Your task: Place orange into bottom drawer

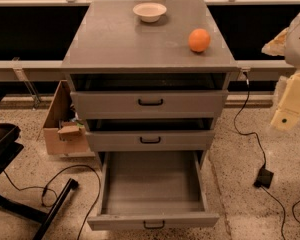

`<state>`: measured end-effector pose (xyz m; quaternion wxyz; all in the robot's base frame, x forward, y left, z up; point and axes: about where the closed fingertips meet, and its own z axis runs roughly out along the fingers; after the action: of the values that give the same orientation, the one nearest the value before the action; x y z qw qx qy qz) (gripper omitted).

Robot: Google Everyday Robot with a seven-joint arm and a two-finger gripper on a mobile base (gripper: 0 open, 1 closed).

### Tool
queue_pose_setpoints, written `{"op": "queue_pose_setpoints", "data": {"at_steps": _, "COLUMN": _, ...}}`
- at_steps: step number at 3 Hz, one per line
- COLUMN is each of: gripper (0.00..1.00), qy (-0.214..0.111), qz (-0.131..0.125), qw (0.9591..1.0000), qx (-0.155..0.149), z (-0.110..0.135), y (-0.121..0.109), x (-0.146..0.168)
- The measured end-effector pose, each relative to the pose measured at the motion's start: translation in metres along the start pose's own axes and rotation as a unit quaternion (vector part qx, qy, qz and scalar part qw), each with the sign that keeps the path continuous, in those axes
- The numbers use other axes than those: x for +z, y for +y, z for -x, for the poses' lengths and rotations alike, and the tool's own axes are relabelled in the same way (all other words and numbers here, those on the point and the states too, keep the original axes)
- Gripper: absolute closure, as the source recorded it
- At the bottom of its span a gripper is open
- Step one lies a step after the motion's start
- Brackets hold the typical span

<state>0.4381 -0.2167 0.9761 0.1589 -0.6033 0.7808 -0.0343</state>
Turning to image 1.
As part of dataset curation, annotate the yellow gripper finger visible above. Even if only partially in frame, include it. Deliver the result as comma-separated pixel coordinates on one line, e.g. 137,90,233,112
261,28,288,56
271,70,300,131

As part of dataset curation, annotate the orange fruit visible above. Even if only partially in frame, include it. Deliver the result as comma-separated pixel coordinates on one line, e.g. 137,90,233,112
188,29,211,53

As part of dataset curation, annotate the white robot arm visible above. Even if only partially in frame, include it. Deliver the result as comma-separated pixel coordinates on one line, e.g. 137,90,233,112
261,12,300,131

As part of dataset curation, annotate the grey drawer cabinet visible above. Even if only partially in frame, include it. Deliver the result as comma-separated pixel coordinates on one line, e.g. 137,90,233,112
60,0,240,172

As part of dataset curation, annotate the grey bottom drawer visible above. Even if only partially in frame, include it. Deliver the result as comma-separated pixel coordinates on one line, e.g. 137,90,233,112
88,151,219,231

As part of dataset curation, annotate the grey drawer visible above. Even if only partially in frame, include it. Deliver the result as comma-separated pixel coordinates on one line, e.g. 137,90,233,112
86,118,214,152
70,73,227,119
88,151,219,231

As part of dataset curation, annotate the grey top drawer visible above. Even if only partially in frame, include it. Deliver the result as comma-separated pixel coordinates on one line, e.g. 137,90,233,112
70,73,227,119

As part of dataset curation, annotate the grey middle drawer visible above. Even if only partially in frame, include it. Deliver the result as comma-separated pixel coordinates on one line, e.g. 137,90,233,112
86,118,214,152

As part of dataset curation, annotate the black power adapter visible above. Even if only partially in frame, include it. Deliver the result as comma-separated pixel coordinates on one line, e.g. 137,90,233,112
254,167,274,189

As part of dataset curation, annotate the white bowl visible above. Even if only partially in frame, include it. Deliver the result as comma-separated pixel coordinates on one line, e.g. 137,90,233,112
133,2,167,23

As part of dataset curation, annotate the brown cardboard box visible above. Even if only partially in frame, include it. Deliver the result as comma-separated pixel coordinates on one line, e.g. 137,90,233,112
43,80,90,156

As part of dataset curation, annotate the black adapter cable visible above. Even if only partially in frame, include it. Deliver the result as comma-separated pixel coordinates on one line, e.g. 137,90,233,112
232,71,287,240

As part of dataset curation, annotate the grey railing frame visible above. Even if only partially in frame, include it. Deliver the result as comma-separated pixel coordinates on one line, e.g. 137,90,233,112
0,0,300,110

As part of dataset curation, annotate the black floor cable left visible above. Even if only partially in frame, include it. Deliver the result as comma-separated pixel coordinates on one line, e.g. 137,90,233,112
2,164,102,240

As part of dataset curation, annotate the black stand frame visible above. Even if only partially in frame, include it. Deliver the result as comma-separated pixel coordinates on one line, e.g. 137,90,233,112
0,96,78,240

